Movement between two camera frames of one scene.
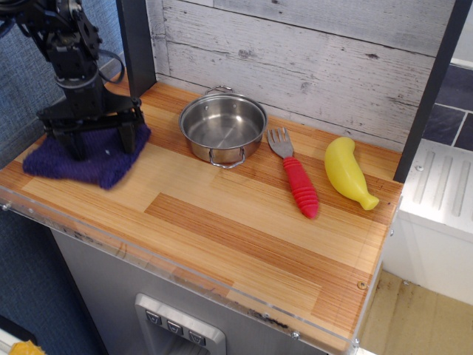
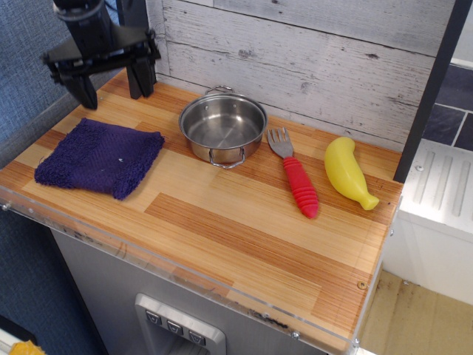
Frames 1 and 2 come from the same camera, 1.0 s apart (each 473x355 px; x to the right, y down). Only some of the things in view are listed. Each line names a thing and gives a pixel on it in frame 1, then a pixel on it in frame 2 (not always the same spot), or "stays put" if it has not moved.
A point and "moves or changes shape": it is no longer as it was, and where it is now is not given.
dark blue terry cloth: [106, 156] moves or changes shape
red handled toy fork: [303, 191] stays put
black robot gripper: [91, 106] -> [94, 45]
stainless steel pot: [225, 124] stays put
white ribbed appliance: [431, 242] stays put
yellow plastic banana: [345, 171] stays put
